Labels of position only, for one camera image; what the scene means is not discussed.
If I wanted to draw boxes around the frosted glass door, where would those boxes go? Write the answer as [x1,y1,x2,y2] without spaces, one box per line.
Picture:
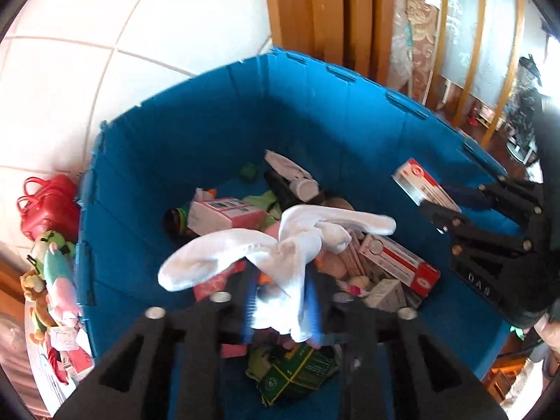
[431,0,552,141]

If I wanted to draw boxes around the green packet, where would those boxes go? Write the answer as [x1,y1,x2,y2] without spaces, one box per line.
[245,343,342,405]

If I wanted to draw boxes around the floral mattress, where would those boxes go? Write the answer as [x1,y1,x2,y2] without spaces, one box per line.
[387,0,442,103]

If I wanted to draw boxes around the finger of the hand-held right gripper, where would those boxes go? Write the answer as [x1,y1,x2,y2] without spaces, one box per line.
[440,175,543,217]
[418,201,537,257]

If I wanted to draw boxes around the brown bear plush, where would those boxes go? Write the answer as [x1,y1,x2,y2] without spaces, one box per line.
[22,271,51,342]

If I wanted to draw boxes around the green labelled dark bottle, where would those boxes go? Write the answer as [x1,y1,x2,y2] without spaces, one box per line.
[163,205,197,243]

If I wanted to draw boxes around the person's right hand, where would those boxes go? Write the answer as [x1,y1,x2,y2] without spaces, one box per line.
[533,314,560,355]

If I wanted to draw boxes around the blue plastic crate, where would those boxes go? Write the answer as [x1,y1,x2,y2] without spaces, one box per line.
[74,47,523,420]

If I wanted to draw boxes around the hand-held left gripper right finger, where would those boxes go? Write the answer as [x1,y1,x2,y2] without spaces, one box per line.
[306,271,510,420]

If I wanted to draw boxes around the knotted white socks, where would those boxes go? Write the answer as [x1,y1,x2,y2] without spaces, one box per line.
[157,203,397,344]

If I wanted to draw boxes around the pink pig plush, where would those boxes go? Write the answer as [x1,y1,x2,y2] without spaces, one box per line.
[46,278,85,329]

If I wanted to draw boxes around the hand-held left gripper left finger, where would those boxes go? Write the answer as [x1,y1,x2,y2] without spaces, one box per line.
[52,271,261,420]

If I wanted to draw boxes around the green cloth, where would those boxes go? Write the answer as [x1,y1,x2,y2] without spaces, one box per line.
[245,190,281,219]

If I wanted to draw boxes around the red carry case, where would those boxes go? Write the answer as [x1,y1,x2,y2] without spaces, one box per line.
[16,174,82,241]

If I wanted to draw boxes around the striped bed sheet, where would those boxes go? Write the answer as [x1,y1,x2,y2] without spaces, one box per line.
[24,315,88,416]

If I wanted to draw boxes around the red white medicine box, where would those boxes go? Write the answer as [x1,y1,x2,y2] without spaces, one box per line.
[356,233,442,298]
[391,157,462,215]

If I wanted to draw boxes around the leaning wooden boards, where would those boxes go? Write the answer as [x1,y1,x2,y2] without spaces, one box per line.
[262,0,397,86]

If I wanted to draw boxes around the green-headed teal plush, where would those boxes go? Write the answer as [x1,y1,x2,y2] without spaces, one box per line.
[27,231,76,285]

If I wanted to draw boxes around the small white box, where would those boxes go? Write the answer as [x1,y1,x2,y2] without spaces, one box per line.
[365,278,407,311]

